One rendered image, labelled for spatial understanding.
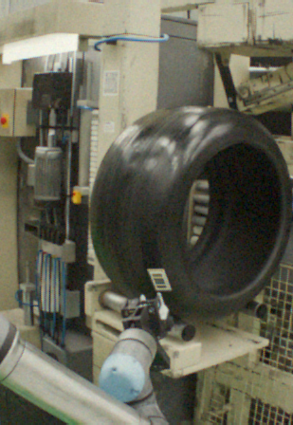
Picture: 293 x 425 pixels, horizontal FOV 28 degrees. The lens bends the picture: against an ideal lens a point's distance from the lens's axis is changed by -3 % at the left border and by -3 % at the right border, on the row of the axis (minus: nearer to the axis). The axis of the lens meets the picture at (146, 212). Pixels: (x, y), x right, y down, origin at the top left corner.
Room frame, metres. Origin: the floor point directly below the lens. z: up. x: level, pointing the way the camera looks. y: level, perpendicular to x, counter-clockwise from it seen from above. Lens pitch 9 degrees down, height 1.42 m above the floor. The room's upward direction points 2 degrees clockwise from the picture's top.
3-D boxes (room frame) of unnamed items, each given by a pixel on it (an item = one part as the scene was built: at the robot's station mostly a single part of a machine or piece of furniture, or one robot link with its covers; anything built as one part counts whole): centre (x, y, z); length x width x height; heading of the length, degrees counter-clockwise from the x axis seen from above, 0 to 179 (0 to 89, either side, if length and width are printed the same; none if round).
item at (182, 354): (1.51, 0.00, 0.83); 0.36 x 0.09 x 0.06; 40
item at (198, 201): (2.01, -0.26, 1.05); 0.20 x 0.15 x 0.30; 40
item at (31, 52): (2.27, 0.44, 1.66); 0.60 x 0.03 x 0.03; 40
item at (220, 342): (1.60, -0.11, 0.80); 0.37 x 0.36 x 0.02; 130
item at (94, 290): (1.73, 0.00, 0.90); 0.40 x 0.03 x 0.10; 130
